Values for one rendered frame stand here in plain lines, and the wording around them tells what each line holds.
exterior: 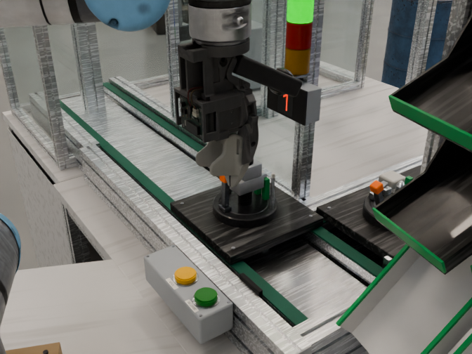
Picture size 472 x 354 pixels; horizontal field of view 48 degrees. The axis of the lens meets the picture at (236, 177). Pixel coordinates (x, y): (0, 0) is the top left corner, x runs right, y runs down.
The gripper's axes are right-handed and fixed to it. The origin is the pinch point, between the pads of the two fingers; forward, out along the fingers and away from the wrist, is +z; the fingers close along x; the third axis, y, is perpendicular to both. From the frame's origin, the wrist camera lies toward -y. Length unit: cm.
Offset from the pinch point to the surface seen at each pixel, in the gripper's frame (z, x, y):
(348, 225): 25.8, -7.7, -33.5
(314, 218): 25.8, -13.9, -29.6
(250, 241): 25.7, -14.9, -13.6
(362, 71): 30, -87, -121
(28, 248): 122, -181, 1
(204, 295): 25.4, -6.5, 2.4
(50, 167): 36, -90, 4
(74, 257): 59, -75, 6
